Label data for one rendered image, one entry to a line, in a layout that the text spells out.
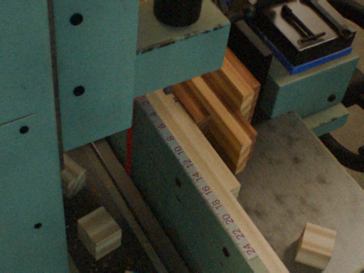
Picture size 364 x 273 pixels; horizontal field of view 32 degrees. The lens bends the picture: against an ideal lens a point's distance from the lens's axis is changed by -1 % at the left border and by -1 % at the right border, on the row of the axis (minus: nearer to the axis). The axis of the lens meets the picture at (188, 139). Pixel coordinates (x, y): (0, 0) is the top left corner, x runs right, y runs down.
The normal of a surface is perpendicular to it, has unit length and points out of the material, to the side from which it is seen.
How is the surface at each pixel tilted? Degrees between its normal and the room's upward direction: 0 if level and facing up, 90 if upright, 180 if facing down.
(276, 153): 0
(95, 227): 0
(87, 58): 90
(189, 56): 90
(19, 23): 90
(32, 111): 90
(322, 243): 0
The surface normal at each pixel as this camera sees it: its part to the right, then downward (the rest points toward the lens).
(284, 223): 0.11, -0.63
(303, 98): 0.51, 0.70
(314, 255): -0.30, 0.72
